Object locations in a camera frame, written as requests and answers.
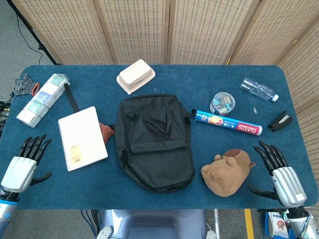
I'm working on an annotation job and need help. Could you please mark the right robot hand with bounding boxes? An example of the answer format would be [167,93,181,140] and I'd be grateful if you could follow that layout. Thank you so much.
[247,140,308,208]

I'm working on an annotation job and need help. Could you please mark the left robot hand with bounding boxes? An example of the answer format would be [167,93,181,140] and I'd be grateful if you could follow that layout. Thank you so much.
[0,134,53,199]

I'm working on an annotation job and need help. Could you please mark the white spiral notebook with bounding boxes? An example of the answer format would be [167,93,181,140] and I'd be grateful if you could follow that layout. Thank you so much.
[57,106,109,172]

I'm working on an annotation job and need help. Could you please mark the black backpack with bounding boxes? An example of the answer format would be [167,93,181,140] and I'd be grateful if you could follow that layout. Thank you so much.
[64,83,197,193]

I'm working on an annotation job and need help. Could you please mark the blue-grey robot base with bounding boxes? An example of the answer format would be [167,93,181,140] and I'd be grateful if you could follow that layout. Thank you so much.
[96,209,208,239]

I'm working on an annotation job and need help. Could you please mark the blue printed box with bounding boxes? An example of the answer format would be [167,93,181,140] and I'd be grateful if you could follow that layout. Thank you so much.
[265,211,291,238]

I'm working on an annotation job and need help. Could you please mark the brown capybara plush toy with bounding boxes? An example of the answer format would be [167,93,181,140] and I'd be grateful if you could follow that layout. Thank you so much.
[201,148,256,198]

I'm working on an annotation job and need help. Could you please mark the black stapler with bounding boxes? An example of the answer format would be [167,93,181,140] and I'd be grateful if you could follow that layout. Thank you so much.
[267,110,293,132]

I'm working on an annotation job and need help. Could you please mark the wrapped tissue pack bundle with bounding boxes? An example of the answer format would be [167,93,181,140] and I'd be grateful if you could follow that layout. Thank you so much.
[16,73,70,128]

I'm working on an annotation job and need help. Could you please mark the white table leg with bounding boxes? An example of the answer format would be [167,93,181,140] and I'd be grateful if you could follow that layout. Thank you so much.
[213,209,221,239]

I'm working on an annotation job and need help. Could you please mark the blue plastic food wrap box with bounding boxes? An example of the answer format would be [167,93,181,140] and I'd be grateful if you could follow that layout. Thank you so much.
[191,109,263,136]

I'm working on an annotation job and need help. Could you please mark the grey knit work glove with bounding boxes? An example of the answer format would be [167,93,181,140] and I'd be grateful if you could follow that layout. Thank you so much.
[13,73,40,97]

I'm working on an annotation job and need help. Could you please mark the rust brown towel cloth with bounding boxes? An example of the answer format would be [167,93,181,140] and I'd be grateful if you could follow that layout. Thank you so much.
[99,122,116,142]

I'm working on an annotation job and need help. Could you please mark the clear plastic water bottle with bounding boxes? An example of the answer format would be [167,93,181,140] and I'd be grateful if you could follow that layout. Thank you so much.
[239,76,279,103]

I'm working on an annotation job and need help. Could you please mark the clear jar of binder clips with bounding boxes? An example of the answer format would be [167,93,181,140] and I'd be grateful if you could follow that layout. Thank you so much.
[209,92,236,117]

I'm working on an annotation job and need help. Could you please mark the blue table cloth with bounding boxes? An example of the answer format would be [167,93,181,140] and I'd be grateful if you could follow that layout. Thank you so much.
[0,65,319,211]

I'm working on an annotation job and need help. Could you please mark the black tripod stand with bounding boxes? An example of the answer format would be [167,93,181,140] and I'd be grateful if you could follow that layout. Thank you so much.
[6,0,63,66]

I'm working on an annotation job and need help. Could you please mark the beige lidded lunch box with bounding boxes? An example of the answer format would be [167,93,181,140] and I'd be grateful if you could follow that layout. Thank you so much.
[116,59,156,95]

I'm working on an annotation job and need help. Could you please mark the dark cables under table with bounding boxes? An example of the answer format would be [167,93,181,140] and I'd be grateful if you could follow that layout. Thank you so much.
[80,209,101,239]

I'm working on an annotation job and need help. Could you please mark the thin black wall cable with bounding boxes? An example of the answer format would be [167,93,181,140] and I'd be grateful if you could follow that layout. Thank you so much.
[15,11,43,60]

